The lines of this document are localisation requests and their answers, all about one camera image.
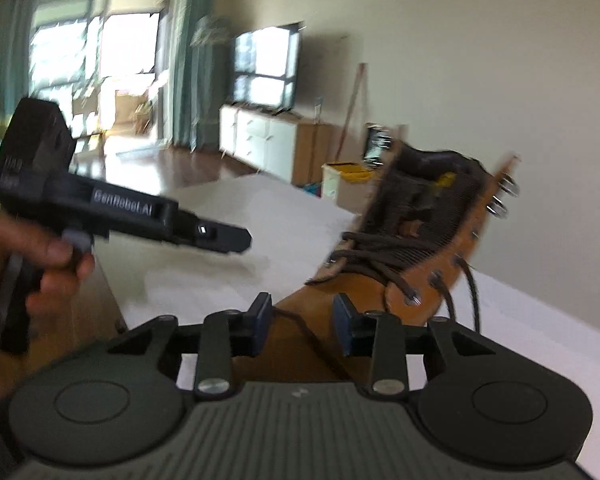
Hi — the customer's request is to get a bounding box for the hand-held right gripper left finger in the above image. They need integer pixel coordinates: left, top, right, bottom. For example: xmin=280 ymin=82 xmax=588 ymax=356
xmin=104 ymin=291 xmax=275 ymax=402

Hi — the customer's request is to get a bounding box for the white wooden TV cabinet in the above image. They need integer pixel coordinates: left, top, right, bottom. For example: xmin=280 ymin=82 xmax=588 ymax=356
xmin=218 ymin=102 xmax=334 ymax=187

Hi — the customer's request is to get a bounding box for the flat screen television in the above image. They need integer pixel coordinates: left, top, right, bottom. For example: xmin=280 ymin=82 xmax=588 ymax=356
xmin=230 ymin=21 xmax=304 ymax=112

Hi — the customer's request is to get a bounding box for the glass balcony door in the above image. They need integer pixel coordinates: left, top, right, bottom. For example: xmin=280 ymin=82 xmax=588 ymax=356
xmin=29 ymin=0 xmax=177 ymax=147

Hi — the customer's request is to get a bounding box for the person's left hand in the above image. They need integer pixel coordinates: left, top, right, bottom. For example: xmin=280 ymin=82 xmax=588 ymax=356
xmin=0 ymin=216 xmax=97 ymax=322

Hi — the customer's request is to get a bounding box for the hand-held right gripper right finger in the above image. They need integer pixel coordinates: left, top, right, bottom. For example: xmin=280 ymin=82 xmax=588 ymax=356
xmin=331 ymin=292 xmax=507 ymax=402

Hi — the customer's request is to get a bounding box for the brown leather boot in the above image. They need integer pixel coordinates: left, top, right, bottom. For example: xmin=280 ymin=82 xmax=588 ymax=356
xmin=230 ymin=139 xmax=523 ymax=393

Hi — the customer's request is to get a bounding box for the covered floor air conditioner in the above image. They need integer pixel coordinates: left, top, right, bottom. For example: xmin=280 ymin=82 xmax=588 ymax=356
xmin=190 ymin=14 xmax=237 ymax=153

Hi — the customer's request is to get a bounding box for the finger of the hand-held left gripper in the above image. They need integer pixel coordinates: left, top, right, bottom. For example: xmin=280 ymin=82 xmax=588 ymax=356
xmin=172 ymin=209 xmax=254 ymax=257

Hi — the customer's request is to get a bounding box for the wooden broom handle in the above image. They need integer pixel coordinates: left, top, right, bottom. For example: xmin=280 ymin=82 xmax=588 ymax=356
xmin=336 ymin=62 xmax=369 ymax=163

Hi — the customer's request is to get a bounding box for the dark brown shoelace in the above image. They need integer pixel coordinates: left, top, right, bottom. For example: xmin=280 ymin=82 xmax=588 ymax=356
xmin=272 ymin=230 xmax=482 ymax=335

